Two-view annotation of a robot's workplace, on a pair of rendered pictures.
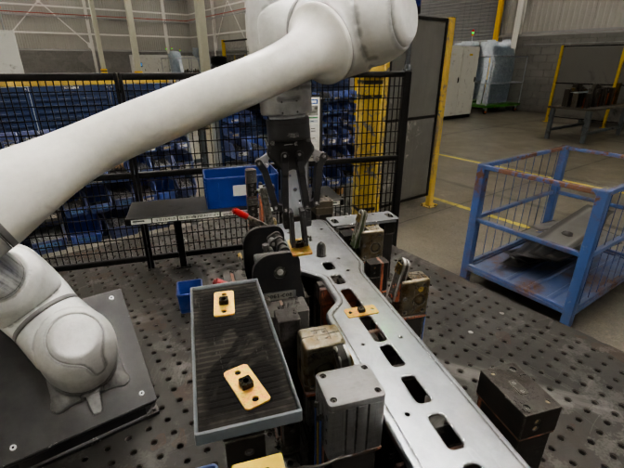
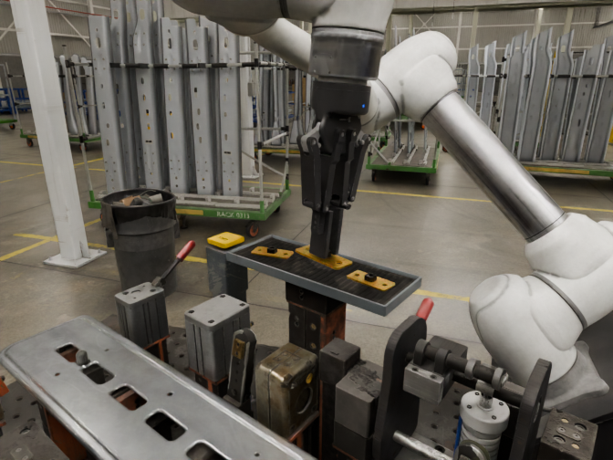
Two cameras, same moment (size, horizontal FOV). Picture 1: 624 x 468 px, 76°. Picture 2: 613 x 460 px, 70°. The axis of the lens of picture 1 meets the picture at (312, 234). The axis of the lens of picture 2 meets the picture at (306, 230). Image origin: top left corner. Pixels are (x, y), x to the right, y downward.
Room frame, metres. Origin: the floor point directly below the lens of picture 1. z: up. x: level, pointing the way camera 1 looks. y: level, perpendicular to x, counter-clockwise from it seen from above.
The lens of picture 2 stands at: (1.17, -0.34, 1.51)
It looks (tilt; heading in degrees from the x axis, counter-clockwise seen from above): 19 degrees down; 144
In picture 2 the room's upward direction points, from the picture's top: straight up
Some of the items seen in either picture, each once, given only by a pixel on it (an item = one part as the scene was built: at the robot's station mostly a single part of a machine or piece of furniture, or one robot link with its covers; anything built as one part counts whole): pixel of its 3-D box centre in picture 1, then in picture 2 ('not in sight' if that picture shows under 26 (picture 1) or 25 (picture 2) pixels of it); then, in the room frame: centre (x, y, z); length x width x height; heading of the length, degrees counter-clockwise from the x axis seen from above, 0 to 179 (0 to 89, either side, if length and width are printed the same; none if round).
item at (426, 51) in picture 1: (410, 123); not in sight; (4.29, -1.03, 1.00); 1.04 x 0.14 x 2.00; 126
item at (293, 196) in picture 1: (294, 175); not in sight; (1.57, 0.07, 1.17); 0.12 x 0.01 x 0.34; 106
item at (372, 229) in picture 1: (368, 271); not in sight; (1.32, -0.21, 0.87); 0.12 x 0.09 x 0.35; 106
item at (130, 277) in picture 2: not in sight; (144, 245); (-1.88, 0.42, 0.36); 0.54 x 0.50 x 0.73; 126
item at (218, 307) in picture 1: (224, 301); (370, 277); (0.66, 0.17, 1.17); 0.08 x 0.04 x 0.01; 12
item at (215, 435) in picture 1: (234, 340); (317, 267); (0.55, 0.13, 1.16); 0.37 x 0.14 x 0.02; 16
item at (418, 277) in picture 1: (406, 327); not in sight; (0.97, -0.28, 0.87); 0.12 x 0.09 x 0.35; 106
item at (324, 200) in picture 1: (321, 237); not in sight; (1.61, -0.04, 0.88); 0.08 x 0.08 x 0.36; 16
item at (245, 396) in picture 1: (246, 383); (272, 250); (0.44, 0.09, 1.17); 0.08 x 0.04 x 0.01; 33
